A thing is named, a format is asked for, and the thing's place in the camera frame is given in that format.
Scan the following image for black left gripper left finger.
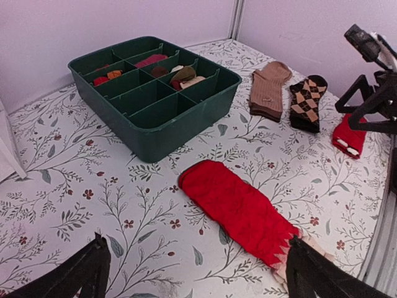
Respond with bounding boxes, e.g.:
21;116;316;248
6;233;111;298

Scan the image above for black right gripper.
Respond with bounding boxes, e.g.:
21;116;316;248
335;71;396;135

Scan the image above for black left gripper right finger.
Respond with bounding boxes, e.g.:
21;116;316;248
286;237;389;298

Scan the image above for red and cream sock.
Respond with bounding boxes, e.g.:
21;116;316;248
178;160;331;286

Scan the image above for rolled socks in bin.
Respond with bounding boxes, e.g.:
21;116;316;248
90;51;206;97

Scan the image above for folded red sock pair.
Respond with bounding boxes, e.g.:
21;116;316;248
332;114;367;159

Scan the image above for black argyle sock pair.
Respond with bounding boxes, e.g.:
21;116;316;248
289;75;328;133

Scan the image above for tan ribbed sock pair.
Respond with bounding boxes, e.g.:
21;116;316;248
249;61;292;123

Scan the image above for green divided storage bin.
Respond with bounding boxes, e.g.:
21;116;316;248
68;36;241;163

